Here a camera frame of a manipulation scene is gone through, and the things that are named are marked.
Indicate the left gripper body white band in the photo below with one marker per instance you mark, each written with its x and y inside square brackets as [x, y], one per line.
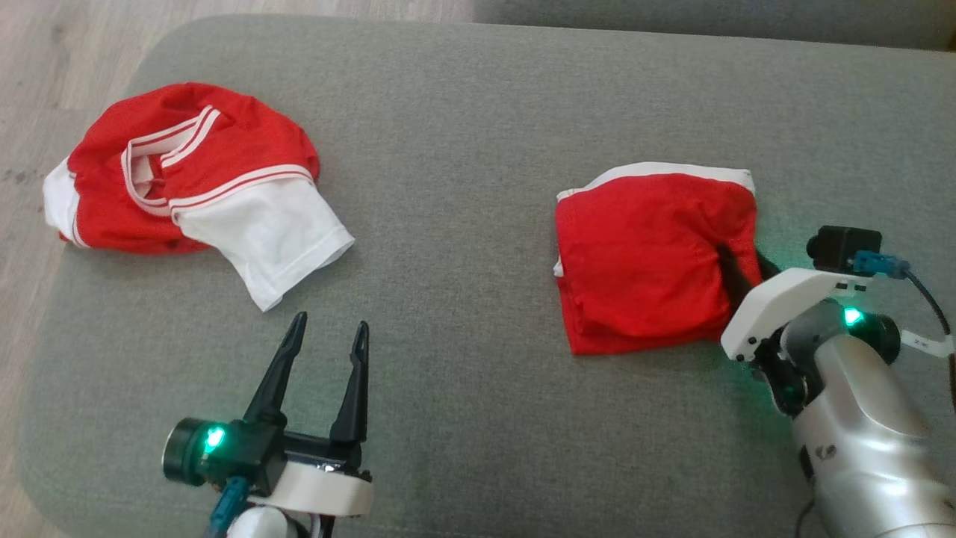
[321, 489]

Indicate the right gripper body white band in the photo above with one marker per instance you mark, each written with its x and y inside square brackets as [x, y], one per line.
[777, 306]

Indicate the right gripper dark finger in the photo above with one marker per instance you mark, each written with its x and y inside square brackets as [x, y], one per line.
[766, 267]
[736, 280]

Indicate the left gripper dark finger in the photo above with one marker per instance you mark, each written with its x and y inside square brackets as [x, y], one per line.
[352, 415]
[272, 388]

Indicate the red shorts with white trim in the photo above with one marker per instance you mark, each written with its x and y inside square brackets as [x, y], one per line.
[642, 261]

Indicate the red and white jersey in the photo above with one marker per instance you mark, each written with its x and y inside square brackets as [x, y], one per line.
[246, 142]

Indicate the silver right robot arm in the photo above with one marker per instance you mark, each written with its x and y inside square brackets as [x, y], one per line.
[859, 448]

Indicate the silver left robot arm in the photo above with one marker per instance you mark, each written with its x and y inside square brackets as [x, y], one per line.
[258, 524]

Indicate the large grey sofa seat cushion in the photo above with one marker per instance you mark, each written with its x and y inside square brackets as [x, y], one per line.
[463, 299]

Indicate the small grey sofa cushion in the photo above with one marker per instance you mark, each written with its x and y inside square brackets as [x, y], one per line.
[709, 19]

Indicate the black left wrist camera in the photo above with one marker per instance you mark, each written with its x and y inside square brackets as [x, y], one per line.
[254, 456]

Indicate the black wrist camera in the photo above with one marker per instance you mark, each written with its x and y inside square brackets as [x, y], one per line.
[840, 246]
[254, 456]

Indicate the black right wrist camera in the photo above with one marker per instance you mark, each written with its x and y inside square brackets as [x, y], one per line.
[840, 246]

